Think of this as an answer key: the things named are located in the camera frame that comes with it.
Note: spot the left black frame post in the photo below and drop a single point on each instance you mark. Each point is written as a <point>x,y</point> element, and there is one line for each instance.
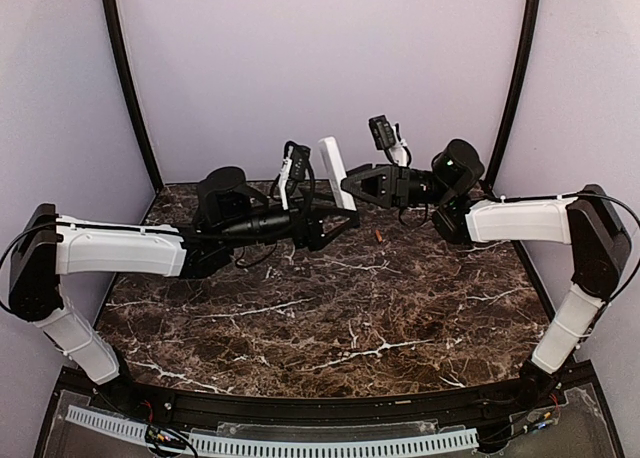
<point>128,90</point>

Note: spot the black front rail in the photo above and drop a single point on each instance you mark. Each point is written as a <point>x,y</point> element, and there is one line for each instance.
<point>485,405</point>

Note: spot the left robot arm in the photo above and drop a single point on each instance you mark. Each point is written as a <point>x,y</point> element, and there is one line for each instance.
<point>230,215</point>

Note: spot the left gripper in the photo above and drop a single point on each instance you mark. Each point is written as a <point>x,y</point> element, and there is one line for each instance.
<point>308,223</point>

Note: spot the white cable duct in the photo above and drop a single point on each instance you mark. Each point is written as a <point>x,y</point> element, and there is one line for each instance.
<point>409,439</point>

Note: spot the black frame post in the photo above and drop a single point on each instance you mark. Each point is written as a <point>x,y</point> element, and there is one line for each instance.
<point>525,44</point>
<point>128,90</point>

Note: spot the white remote control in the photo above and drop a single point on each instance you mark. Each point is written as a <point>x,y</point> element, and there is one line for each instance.
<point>334,166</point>

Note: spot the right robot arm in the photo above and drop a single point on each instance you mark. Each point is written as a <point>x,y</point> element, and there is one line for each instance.
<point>586,221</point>

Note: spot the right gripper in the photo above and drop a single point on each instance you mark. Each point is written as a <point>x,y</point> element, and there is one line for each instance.
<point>397,186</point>

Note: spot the right black frame post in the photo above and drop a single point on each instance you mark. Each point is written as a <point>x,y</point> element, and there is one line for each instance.
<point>525,44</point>

